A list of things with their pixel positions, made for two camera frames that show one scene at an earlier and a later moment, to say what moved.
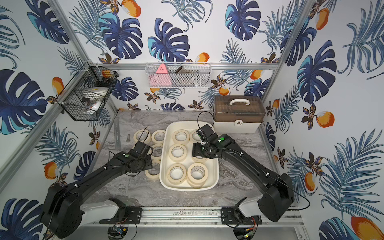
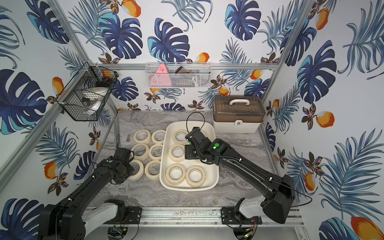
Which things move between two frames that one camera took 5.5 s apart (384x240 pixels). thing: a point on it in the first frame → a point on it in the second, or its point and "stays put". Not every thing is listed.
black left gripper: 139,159 → 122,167
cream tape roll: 142,135 stays put
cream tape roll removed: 158,136 stays put
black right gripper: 196,150 → 188,151
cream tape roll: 153,174 stays put
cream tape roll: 180,136 stays put
